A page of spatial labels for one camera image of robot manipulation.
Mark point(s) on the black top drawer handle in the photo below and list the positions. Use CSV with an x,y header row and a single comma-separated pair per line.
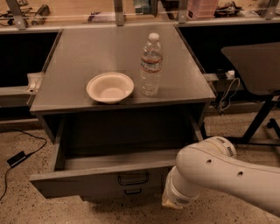
x,y
133,179

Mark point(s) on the black lower drawer handle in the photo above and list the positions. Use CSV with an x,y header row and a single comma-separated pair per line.
x,y
132,191

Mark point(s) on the grey metal rail left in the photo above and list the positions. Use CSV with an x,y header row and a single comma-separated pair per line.
x,y
21,96

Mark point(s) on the black drawer handle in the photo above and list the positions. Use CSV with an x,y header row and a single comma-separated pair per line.
x,y
133,179
132,191

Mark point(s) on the grey drawer cabinet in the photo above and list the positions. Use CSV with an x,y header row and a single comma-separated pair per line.
x,y
172,118

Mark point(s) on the black side table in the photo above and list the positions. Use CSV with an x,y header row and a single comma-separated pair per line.
x,y
258,67

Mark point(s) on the grey top drawer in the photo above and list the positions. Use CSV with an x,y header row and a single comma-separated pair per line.
x,y
94,176

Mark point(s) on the white plug on rail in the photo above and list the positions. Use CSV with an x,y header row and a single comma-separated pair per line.
x,y
230,74

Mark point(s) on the white paper bowl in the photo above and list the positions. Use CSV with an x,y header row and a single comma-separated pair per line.
x,y
110,88

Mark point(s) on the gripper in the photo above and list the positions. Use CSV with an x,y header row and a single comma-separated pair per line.
x,y
178,197

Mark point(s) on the pink plastic basket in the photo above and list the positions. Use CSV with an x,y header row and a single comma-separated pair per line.
x,y
197,9

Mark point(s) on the clear plastic water bottle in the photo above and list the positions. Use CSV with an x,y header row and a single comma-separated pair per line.
x,y
151,64

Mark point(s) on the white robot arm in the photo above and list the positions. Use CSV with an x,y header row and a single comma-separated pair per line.
x,y
212,164

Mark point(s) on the black power adapter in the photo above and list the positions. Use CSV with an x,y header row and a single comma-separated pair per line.
x,y
17,159

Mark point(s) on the dark tool on shelf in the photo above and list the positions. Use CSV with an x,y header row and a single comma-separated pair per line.
x,y
40,16

